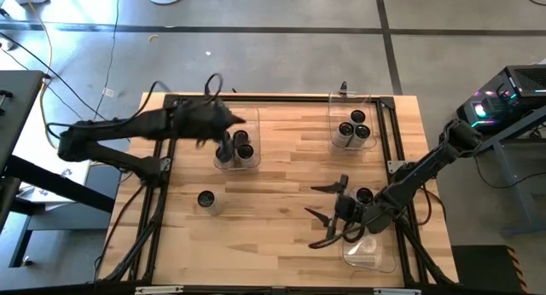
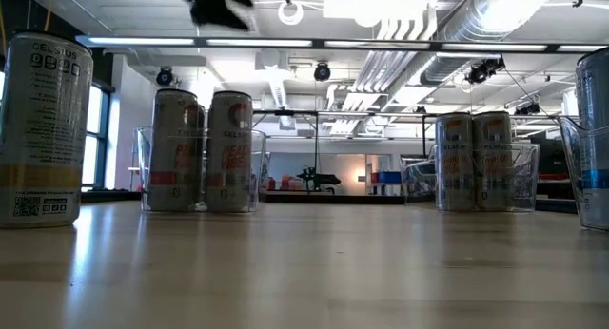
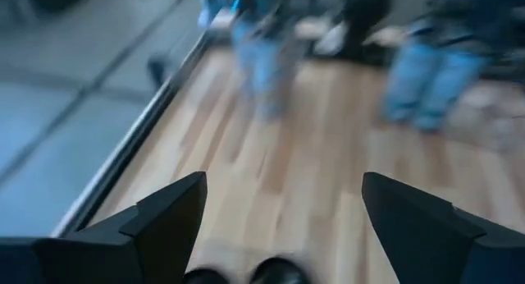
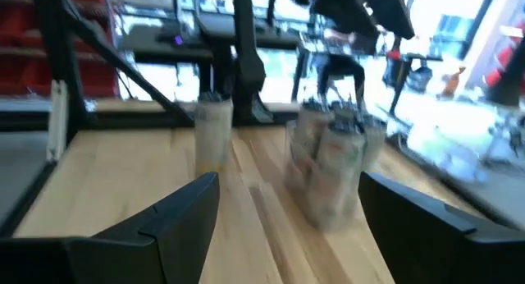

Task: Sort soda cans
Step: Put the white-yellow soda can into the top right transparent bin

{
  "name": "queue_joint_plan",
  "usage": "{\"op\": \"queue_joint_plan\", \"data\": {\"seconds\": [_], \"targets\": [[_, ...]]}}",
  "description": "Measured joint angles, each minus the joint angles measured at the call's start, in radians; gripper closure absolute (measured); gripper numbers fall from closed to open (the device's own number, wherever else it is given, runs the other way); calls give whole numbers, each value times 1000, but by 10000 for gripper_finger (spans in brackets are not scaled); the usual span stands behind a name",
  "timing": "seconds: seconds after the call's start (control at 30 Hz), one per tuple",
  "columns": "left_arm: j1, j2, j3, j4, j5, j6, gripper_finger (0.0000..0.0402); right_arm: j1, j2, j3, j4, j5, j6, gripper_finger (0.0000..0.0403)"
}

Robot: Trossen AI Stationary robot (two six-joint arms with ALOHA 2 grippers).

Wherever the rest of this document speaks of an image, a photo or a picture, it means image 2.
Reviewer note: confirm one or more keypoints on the Arctic Vibe Celsius can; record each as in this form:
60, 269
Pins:
595, 105

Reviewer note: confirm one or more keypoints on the black ceiling spotlight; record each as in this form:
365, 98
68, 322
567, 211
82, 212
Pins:
322, 71
485, 70
527, 109
164, 76

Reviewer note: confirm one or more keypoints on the black monitor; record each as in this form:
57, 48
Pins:
554, 153

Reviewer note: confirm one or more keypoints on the silver ventilation duct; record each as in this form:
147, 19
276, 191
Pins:
442, 70

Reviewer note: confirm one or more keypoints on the clear plastic bin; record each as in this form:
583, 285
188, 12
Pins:
568, 177
259, 177
525, 177

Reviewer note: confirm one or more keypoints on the Tropical Vibe Celsius can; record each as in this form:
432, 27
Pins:
492, 167
43, 129
454, 167

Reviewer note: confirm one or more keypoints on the black bar with light strips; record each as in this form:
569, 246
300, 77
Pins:
499, 47

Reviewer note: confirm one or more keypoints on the blue box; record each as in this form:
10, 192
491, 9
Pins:
387, 177

